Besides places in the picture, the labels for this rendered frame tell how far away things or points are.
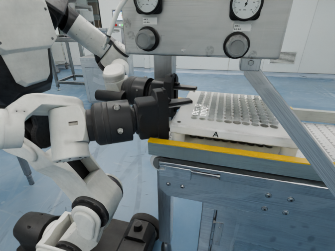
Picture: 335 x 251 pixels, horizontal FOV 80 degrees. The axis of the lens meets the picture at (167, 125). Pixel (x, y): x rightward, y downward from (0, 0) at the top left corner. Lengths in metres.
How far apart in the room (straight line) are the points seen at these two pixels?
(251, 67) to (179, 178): 0.26
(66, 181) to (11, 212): 1.14
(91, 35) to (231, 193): 0.72
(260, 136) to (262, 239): 0.33
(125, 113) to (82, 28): 0.54
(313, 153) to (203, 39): 0.22
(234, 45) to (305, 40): 5.77
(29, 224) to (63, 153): 0.85
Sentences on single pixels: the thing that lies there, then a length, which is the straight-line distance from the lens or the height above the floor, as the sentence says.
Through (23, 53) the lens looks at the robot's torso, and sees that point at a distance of 0.69.
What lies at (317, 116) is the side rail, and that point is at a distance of 0.70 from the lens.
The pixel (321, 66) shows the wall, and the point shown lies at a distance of 6.32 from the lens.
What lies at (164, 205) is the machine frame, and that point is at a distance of 0.98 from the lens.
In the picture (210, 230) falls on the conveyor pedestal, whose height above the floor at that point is 0.69.
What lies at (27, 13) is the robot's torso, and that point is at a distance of 0.70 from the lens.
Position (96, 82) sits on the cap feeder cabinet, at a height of 0.41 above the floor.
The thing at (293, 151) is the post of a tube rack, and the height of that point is 0.99.
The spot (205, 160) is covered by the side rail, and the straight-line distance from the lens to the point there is 0.41.
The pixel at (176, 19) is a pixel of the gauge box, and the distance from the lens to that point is 0.31.
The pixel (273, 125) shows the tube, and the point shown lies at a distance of 0.44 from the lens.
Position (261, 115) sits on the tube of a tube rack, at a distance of 0.46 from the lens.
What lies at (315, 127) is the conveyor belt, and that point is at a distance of 0.68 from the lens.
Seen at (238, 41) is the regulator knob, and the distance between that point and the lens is 0.28.
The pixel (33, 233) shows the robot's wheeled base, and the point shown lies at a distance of 1.21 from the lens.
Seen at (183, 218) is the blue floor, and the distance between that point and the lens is 1.52.
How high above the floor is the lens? 1.19
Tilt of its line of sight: 27 degrees down
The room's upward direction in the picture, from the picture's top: straight up
